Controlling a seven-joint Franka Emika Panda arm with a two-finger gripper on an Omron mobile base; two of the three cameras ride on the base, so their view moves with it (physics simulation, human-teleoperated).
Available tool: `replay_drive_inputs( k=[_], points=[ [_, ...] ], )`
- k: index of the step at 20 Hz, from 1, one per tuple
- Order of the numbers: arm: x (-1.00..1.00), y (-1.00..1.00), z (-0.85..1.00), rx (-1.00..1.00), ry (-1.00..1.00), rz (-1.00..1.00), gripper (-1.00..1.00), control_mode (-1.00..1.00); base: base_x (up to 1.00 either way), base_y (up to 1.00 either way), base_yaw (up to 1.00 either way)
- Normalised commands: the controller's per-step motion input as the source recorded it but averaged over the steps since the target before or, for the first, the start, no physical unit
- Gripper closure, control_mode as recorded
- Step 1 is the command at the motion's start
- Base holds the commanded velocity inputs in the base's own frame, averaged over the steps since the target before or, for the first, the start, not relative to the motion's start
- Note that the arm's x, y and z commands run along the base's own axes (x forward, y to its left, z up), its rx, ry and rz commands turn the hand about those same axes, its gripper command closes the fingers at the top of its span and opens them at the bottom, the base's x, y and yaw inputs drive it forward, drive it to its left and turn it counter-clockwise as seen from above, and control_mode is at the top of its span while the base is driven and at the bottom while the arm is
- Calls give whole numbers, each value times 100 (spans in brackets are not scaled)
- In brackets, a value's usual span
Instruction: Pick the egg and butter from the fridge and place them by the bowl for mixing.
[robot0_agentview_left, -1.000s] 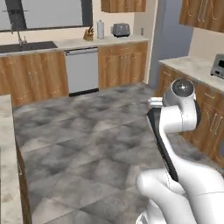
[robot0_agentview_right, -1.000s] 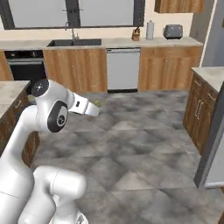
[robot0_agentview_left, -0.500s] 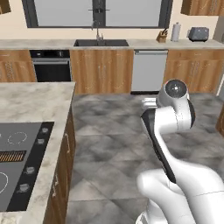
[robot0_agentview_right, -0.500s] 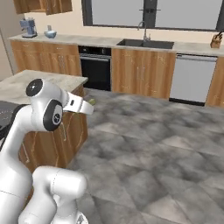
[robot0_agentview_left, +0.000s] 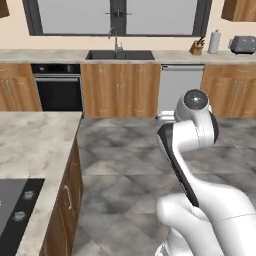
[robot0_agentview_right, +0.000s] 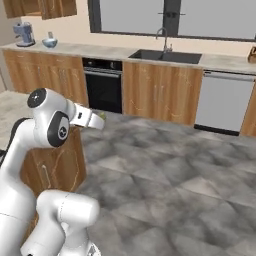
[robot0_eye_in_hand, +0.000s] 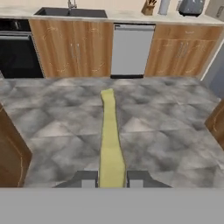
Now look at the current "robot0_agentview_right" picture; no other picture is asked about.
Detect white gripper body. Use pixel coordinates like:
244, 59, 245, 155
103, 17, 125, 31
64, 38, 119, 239
87, 111, 106, 131

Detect blue glass bowl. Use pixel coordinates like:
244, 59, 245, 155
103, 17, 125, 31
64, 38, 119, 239
41, 31, 59, 49

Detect black built-in oven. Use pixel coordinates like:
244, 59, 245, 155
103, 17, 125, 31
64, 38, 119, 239
81, 57, 124, 115

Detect wooden island cupboard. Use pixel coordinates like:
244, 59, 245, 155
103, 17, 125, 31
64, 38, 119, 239
19, 125, 88, 236

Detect wooden sink cupboard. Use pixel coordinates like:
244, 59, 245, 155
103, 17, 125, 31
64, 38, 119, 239
122, 61, 204, 127

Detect wooden base cupboard run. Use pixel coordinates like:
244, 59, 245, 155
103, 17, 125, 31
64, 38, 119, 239
2, 49, 90, 107

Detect black sink basin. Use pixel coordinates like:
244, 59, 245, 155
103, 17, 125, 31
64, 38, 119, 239
127, 48, 203, 65

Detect grey metal tap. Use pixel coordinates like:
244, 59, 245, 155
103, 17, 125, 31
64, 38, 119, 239
155, 27, 174, 54

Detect dark framed window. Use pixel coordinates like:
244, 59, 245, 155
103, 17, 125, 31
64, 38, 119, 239
87, 0, 256, 43

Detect blue-grey coffee machine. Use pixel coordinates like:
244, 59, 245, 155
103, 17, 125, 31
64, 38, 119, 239
13, 21, 37, 48

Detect grey dishwasher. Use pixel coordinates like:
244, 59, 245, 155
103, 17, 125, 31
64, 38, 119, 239
193, 69, 256, 137

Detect narrow wooden base cupboard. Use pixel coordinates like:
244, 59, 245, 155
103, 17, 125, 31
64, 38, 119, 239
239, 91, 256, 138

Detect wooden knife block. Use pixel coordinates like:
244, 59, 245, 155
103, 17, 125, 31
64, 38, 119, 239
246, 45, 256, 64

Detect grey island cupboard handle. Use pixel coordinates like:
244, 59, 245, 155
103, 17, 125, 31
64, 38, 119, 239
40, 163, 52, 192

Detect wooden wall cupboards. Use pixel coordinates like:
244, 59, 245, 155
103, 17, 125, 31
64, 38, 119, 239
2, 0, 78, 21

